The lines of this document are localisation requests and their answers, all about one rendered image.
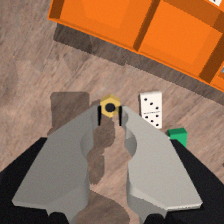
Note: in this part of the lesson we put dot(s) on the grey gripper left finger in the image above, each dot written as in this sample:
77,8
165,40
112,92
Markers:
51,175

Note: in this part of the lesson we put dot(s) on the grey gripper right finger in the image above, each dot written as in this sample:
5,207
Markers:
165,177

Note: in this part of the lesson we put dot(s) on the white domino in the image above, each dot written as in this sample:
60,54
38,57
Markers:
151,108

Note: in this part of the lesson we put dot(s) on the orange bin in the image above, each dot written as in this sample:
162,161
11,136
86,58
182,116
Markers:
187,35

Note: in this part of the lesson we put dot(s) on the brass hex nut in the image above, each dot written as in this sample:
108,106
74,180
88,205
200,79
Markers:
110,105

